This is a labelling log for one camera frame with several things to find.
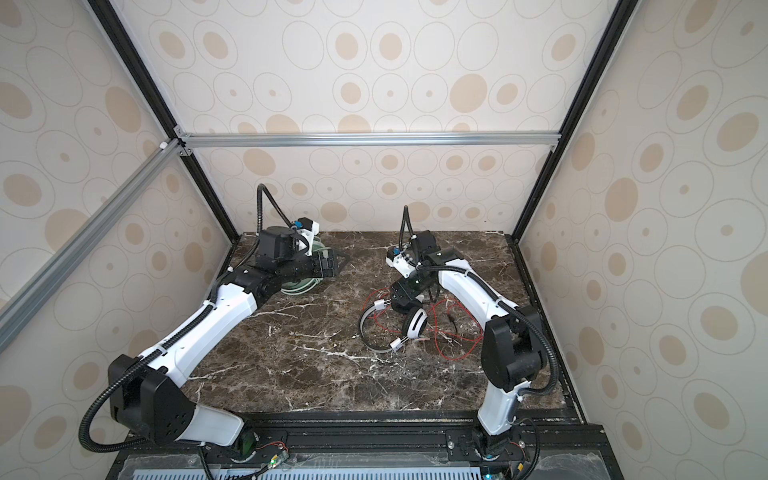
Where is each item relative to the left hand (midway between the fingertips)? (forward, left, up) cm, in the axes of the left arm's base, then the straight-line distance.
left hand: (345, 254), depth 76 cm
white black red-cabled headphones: (-10, -18, -20) cm, 29 cm away
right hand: (+1, -16, -16) cm, 23 cm away
